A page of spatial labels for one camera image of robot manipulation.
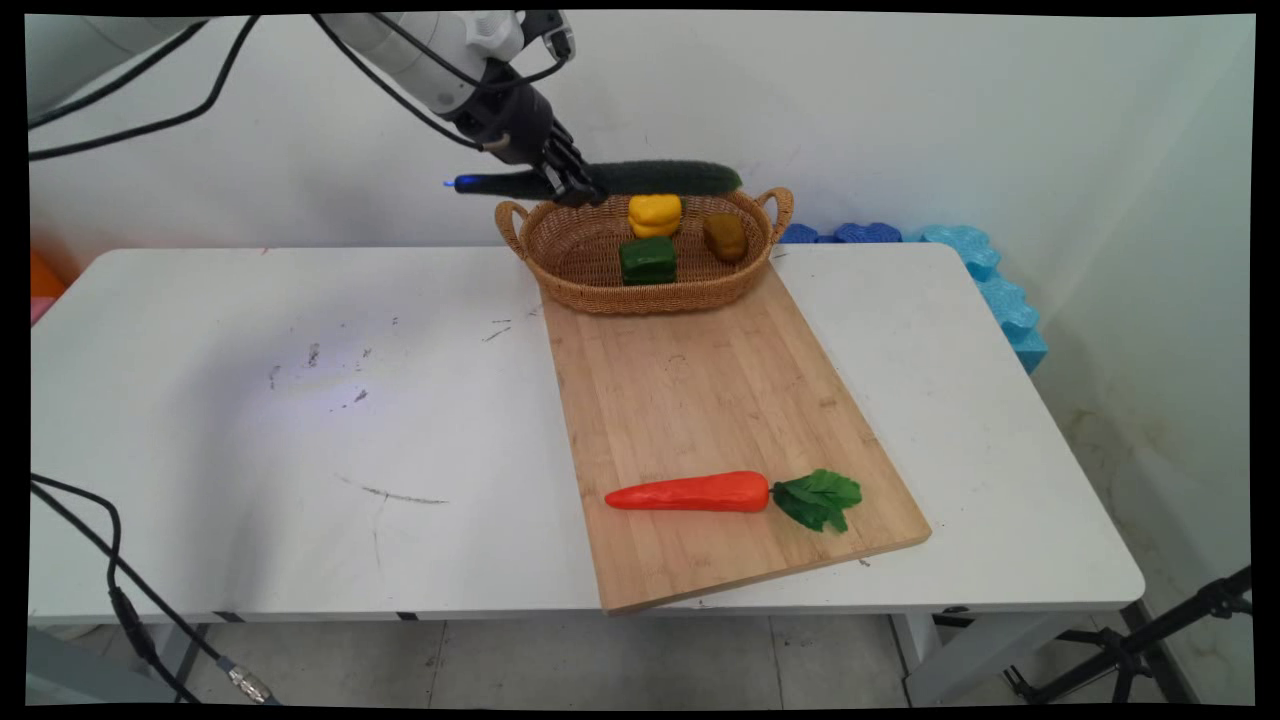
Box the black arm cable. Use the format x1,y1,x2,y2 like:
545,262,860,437
28,14,571,161

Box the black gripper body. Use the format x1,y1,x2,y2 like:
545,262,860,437
452,82,573,173

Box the black tripod stand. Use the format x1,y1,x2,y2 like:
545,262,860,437
1003,565,1254,705

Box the brown toy potato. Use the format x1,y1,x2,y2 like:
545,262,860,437
702,212,750,264

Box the orange toy carrot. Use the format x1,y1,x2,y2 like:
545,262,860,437
604,468,863,534

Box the yellow toy bell pepper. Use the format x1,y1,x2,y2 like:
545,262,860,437
627,194,684,240

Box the orange and pink object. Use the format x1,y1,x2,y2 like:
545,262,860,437
29,250,69,325

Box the bamboo cutting board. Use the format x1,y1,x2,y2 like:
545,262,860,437
540,262,933,615

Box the dark green toy cucumber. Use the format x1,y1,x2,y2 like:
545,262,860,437
446,160,744,199

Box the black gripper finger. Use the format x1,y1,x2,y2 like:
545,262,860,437
538,146,597,209
552,128,609,201

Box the black cable with connector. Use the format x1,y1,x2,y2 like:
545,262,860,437
28,473,283,705

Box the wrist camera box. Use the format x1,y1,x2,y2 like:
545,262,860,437
516,12,578,65

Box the blue foam mat pieces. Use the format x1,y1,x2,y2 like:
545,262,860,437
778,222,1049,375

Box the woven wicker basket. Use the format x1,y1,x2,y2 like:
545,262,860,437
494,186,795,317

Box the green toy bell pepper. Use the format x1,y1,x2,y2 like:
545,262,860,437
618,236,679,287

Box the white table leg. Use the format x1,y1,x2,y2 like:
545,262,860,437
890,608,1101,707

